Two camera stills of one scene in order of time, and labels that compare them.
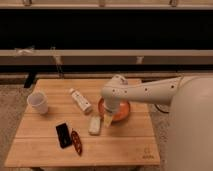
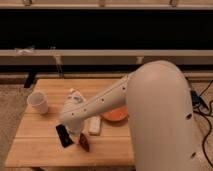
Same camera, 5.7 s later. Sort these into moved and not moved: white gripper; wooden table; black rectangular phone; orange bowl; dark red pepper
Moved: dark red pepper; white gripper
Not moved: black rectangular phone; wooden table; orange bowl
